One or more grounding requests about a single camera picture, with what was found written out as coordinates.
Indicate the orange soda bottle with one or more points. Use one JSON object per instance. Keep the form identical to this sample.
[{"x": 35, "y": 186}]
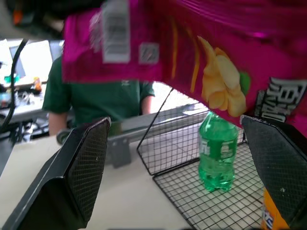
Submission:
[{"x": 271, "y": 215}]

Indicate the green plastic soda bottle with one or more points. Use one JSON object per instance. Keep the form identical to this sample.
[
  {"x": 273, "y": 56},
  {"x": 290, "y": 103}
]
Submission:
[{"x": 217, "y": 155}]

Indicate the magenta potato chip bag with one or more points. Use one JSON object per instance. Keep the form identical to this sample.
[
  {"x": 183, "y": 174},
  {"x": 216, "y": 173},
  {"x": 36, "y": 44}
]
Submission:
[{"x": 204, "y": 48}]

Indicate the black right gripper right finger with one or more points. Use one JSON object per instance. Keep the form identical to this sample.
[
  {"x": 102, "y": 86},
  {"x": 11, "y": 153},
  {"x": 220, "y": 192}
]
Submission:
[{"x": 278, "y": 163}]

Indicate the cluttered white desk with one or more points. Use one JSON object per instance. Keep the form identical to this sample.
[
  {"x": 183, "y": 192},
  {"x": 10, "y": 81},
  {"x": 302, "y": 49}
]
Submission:
[{"x": 24, "y": 79}]

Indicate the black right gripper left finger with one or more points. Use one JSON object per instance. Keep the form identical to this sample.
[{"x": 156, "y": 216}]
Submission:
[{"x": 72, "y": 172}]

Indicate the person in green shirt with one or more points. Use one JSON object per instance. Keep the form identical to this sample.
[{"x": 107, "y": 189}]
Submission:
[{"x": 96, "y": 100}]

